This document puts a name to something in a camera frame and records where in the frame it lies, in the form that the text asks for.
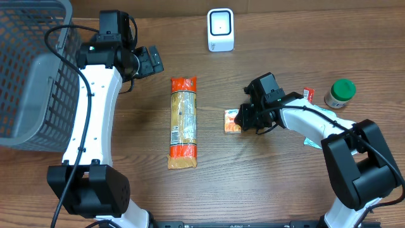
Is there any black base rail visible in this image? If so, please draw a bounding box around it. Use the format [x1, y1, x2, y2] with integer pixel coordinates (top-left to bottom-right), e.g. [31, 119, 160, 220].
[151, 219, 382, 228]

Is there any orange tissue packet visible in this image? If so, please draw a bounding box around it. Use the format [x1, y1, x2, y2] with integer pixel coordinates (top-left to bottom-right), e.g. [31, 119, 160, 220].
[224, 109, 241, 134]

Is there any green lidded jar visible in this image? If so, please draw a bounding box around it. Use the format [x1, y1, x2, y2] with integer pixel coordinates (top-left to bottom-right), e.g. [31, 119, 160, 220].
[324, 79, 356, 109]

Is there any teal snack pouch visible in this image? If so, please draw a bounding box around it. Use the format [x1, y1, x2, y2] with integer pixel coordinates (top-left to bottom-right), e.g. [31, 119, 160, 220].
[303, 105, 337, 149]

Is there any thin red snack stick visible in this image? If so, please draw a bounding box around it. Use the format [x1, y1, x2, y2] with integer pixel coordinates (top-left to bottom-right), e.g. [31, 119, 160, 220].
[303, 87, 315, 103]

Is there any grey plastic mesh basket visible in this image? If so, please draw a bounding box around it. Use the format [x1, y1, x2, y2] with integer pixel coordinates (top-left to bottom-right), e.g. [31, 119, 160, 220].
[1, 1, 81, 152]

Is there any white barcode scanner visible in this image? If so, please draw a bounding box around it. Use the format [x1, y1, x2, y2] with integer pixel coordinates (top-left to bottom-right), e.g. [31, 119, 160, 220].
[207, 8, 235, 52]

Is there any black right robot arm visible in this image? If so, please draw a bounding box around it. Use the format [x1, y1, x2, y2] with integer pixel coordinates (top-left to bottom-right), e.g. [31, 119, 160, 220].
[235, 72, 404, 227]

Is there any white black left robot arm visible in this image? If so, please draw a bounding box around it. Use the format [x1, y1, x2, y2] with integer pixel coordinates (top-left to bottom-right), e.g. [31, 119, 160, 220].
[47, 10, 164, 228]

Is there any red snack package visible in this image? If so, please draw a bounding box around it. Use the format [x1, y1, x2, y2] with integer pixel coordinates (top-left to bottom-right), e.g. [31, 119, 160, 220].
[168, 77, 197, 169]

